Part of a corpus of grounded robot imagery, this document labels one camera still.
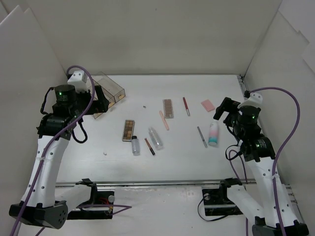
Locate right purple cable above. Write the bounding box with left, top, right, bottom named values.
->
left=227, top=87, right=301, bottom=236

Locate peach concealer stick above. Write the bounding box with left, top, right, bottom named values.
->
left=159, top=111, right=169, bottom=131

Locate aluminium right rail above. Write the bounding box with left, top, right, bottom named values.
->
left=237, top=75, right=247, bottom=97

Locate clear acrylic organizer box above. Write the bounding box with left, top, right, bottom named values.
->
left=92, top=72, right=126, bottom=119

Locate pink blue white bottle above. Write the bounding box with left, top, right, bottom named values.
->
left=208, top=121, right=219, bottom=146

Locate pink-brown eyeshadow palette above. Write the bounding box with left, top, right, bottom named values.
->
left=163, top=99, right=174, bottom=118

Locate orange lip gloss black cap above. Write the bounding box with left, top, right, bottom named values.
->
left=144, top=138, right=155, bottom=156

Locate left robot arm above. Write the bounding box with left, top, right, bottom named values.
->
left=9, top=85, right=109, bottom=229

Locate small clear bottle black cap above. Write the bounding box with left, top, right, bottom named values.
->
left=131, top=136, right=140, bottom=156

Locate grey eyeliner pencil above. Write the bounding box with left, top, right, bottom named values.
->
left=197, top=126, right=208, bottom=148

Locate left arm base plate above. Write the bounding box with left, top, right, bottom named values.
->
left=67, top=191, right=115, bottom=220

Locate red lip gloss silver cap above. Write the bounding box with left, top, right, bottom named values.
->
left=183, top=97, right=190, bottom=117

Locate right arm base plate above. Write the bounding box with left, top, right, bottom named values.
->
left=202, top=188, right=242, bottom=216

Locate clear ribbed bottle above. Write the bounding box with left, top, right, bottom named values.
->
left=148, top=127, right=164, bottom=150

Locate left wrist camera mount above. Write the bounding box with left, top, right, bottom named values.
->
left=67, top=70, right=88, bottom=93

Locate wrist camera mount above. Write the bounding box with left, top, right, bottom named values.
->
left=237, top=92, right=263, bottom=109
left=67, top=70, right=88, bottom=93

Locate aluminium front rail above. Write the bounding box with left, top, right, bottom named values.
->
left=56, top=179, right=256, bottom=187

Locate brown eyeshadow palette silver frame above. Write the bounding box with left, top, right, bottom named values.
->
left=122, top=120, right=135, bottom=142

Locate aluminium rail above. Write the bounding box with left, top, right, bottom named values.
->
left=237, top=75, right=247, bottom=97
left=56, top=179, right=256, bottom=187

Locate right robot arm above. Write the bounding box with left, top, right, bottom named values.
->
left=214, top=97, right=309, bottom=236

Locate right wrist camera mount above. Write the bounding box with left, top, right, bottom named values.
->
left=237, top=92, right=263, bottom=109

